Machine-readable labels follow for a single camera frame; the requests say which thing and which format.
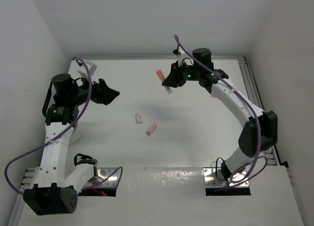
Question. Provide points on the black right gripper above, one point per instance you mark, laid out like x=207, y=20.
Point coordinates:
x=174, y=78

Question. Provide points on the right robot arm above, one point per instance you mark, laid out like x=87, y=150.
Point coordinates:
x=259, y=128

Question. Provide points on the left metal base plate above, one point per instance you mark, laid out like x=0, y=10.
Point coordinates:
x=105, y=183

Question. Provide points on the white eraser with label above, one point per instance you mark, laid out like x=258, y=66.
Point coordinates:
x=138, y=118

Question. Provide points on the white round container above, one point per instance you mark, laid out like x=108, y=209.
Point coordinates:
x=75, y=135

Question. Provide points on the pink eraser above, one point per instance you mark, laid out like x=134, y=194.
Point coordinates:
x=151, y=129

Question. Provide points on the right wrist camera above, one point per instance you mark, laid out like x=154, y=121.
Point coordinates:
x=181, y=55

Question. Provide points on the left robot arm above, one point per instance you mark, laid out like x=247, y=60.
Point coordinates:
x=52, y=192

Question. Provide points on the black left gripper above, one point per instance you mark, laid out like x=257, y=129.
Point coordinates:
x=102, y=93

